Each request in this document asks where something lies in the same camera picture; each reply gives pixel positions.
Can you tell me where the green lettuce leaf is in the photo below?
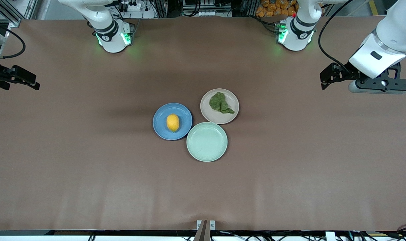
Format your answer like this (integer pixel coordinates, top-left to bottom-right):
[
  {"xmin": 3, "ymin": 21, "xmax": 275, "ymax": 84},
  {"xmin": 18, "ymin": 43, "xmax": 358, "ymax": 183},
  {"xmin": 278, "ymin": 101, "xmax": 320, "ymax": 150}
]
[{"xmin": 209, "ymin": 92, "xmax": 236, "ymax": 114}]

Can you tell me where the yellow lemon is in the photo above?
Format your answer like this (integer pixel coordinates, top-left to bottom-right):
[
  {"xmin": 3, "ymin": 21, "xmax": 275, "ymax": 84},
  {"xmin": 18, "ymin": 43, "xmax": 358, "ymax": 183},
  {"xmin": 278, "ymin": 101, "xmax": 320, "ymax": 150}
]
[{"xmin": 166, "ymin": 114, "xmax": 180, "ymax": 132}]

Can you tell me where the bag of orange items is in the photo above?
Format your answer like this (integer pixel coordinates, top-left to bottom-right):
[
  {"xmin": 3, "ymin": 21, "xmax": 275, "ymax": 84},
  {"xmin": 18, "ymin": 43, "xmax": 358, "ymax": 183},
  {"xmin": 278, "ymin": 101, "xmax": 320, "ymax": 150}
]
[{"xmin": 256, "ymin": 0, "xmax": 299, "ymax": 18}]

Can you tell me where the beige round plate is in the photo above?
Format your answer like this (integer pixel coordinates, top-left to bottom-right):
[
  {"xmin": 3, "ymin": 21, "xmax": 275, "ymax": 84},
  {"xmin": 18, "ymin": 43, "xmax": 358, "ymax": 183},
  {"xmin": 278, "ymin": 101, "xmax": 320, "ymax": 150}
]
[{"xmin": 200, "ymin": 88, "xmax": 240, "ymax": 125}]

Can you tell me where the brown table cover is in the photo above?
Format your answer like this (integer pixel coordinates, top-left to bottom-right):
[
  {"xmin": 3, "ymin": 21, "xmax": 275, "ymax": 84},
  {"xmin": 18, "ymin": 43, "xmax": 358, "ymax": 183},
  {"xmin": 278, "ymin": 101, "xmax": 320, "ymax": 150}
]
[{"xmin": 0, "ymin": 17, "xmax": 406, "ymax": 231}]

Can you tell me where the white power strip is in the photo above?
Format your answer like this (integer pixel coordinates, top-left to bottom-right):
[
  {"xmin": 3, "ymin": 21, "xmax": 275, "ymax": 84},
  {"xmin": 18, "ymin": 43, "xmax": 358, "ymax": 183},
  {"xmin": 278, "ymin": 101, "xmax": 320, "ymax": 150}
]
[{"xmin": 119, "ymin": 0, "xmax": 143, "ymax": 11}]

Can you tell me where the pale green round plate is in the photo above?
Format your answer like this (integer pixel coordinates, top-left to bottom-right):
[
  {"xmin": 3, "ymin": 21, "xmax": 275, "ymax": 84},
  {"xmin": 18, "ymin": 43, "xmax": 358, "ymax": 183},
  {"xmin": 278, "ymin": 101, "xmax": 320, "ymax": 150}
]
[{"xmin": 186, "ymin": 122, "xmax": 228, "ymax": 162}]

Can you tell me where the blue round plate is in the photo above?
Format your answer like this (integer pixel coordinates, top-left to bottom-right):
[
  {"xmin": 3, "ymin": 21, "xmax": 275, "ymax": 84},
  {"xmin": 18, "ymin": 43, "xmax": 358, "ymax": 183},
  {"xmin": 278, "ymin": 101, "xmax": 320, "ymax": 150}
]
[{"xmin": 152, "ymin": 103, "xmax": 193, "ymax": 141}]

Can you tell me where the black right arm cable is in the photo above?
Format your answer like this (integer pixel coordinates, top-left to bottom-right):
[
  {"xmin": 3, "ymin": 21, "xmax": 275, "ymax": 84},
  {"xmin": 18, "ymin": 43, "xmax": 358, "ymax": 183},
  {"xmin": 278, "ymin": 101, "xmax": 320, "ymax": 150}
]
[{"xmin": 0, "ymin": 21, "xmax": 26, "ymax": 60}]

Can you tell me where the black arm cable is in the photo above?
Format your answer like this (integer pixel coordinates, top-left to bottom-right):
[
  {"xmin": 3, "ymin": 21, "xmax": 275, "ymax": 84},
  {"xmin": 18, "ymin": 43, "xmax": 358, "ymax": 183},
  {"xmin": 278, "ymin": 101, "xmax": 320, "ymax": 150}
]
[
  {"xmin": 318, "ymin": 0, "xmax": 356, "ymax": 72},
  {"xmin": 0, "ymin": 21, "xmax": 26, "ymax": 60}
]

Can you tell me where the black left camera bracket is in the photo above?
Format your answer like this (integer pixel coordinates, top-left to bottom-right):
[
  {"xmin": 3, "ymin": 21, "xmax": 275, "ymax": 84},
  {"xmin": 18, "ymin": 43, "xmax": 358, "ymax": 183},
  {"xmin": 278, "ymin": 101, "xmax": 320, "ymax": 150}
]
[{"xmin": 355, "ymin": 62, "xmax": 406, "ymax": 91}]

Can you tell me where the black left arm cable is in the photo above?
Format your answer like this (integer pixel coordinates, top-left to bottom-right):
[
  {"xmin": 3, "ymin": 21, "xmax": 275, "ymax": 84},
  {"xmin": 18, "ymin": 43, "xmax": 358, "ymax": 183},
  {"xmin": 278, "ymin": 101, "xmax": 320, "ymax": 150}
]
[{"xmin": 318, "ymin": 0, "xmax": 356, "ymax": 72}]

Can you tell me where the aluminium frame profile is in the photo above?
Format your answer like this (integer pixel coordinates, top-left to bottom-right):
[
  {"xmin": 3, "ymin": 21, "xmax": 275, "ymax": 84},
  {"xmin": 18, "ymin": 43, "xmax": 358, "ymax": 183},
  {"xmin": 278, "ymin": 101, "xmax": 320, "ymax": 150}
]
[{"xmin": 0, "ymin": 0, "xmax": 39, "ymax": 28}]

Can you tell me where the metal table edge bracket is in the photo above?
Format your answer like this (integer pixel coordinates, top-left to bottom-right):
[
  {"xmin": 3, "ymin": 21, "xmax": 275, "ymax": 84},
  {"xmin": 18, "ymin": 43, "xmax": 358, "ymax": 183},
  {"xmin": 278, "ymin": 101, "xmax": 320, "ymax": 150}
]
[{"xmin": 196, "ymin": 220, "xmax": 216, "ymax": 241}]

